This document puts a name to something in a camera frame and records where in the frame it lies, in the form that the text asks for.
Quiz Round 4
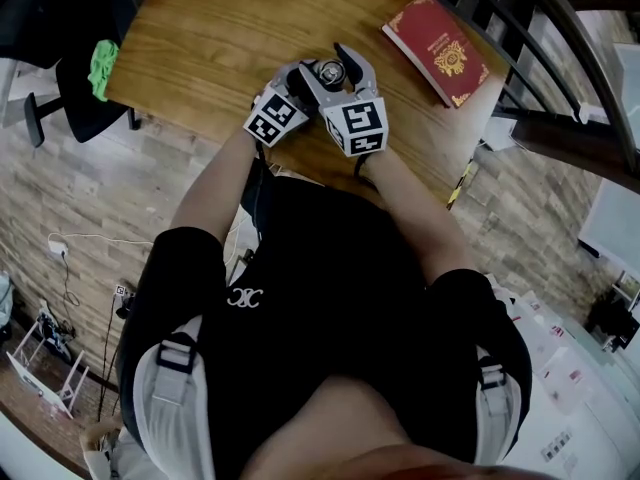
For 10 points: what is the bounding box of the white metal rack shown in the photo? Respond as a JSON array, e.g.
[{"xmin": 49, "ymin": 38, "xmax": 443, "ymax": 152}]
[{"xmin": 4, "ymin": 312, "xmax": 91, "ymax": 419}]

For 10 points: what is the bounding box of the hand-held gripper black cable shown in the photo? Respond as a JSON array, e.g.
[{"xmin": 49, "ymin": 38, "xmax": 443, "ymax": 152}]
[
  {"xmin": 352, "ymin": 155, "xmax": 377, "ymax": 189},
  {"xmin": 251, "ymin": 140, "xmax": 270, "ymax": 242}
]

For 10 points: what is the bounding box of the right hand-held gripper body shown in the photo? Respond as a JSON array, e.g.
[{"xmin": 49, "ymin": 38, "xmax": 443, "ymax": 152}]
[{"xmin": 318, "ymin": 86, "xmax": 390, "ymax": 158}]

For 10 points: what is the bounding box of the black mesh office chair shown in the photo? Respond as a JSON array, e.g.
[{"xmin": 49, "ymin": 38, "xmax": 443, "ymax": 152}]
[{"xmin": 0, "ymin": 0, "xmax": 144, "ymax": 149}]

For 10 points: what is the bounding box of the left hand-held gripper black cable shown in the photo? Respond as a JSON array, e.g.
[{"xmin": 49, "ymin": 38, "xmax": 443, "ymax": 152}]
[{"xmin": 251, "ymin": 140, "xmax": 270, "ymax": 242}]

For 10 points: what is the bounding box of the dark wooden post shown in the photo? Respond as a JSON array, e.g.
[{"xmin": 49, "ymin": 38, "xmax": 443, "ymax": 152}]
[{"xmin": 509, "ymin": 117, "xmax": 640, "ymax": 194}]

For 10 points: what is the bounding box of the person's right forearm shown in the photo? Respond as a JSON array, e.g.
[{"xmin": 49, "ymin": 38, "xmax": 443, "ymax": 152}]
[{"xmin": 364, "ymin": 150, "xmax": 476, "ymax": 289}]

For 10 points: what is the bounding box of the red hardcover book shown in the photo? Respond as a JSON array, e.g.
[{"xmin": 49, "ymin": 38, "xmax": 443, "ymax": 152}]
[{"xmin": 381, "ymin": 0, "xmax": 491, "ymax": 110}]

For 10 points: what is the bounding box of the person's chin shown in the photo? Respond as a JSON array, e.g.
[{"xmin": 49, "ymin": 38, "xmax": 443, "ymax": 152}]
[{"xmin": 249, "ymin": 375, "xmax": 551, "ymax": 480}]

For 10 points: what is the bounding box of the person's grey shoulder strap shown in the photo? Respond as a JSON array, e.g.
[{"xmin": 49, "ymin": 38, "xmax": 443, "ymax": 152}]
[
  {"xmin": 132, "ymin": 315, "xmax": 216, "ymax": 480},
  {"xmin": 472, "ymin": 345, "xmax": 524, "ymax": 464}
]

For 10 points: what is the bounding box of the white cabinet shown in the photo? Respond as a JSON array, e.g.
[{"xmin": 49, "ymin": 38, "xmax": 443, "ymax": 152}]
[{"xmin": 494, "ymin": 287, "xmax": 640, "ymax": 480}]

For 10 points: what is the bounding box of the person's black shirt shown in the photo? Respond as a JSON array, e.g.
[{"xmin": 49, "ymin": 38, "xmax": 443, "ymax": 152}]
[{"xmin": 117, "ymin": 175, "xmax": 534, "ymax": 480}]

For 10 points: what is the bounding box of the thin white charger cable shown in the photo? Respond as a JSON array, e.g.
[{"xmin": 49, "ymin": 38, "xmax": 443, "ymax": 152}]
[{"xmin": 47, "ymin": 232, "xmax": 156, "ymax": 259}]

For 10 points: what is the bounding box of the yellow black hazard tape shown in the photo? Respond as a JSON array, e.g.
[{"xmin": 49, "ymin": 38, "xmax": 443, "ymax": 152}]
[{"xmin": 447, "ymin": 155, "xmax": 476, "ymax": 209}]

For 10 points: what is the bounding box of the silver metal can top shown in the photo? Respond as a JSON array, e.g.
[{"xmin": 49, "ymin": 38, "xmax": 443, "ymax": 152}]
[{"xmin": 317, "ymin": 60, "xmax": 347, "ymax": 88}]

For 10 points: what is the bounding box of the right hand-held gripper black cable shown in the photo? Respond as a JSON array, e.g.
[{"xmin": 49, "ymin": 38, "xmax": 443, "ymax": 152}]
[{"xmin": 352, "ymin": 155, "xmax": 377, "ymax": 189}]

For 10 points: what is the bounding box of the white adapter box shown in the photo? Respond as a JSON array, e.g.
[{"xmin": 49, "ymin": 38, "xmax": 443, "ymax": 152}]
[{"xmin": 482, "ymin": 115, "xmax": 519, "ymax": 153}]

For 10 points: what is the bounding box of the white board partition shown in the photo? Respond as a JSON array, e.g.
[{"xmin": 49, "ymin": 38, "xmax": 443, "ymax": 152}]
[{"xmin": 577, "ymin": 177, "xmax": 640, "ymax": 264}]

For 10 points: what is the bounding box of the person's left forearm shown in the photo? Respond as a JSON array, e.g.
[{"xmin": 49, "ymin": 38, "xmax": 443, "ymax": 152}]
[{"xmin": 169, "ymin": 130, "xmax": 261, "ymax": 249}]

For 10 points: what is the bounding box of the person's right grey shoulder strap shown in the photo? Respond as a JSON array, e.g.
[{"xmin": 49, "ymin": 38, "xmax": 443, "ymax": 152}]
[{"xmin": 472, "ymin": 345, "xmax": 524, "ymax": 464}]

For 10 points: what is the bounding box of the person's left grey shoulder strap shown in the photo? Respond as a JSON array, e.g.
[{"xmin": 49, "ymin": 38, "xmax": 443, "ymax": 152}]
[{"xmin": 132, "ymin": 315, "xmax": 216, "ymax": 480}]

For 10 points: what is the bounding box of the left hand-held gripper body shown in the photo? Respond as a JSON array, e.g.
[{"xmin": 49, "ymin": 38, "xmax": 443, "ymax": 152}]
[{"xmin": 243, "ymin": 65, "xmax": 311, "ymax": 148}]

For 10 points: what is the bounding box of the green cloth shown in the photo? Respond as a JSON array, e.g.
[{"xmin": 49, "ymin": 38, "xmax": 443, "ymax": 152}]
[{"xmin": 87, "ymin": 39, "xmax": 121, "ymax": 103}]

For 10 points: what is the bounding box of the black boxy device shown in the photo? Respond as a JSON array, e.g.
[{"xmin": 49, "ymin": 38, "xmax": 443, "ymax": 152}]
[{"xmin": 584, "ymin": 287, "xmax": 640, "ymax": 352}]

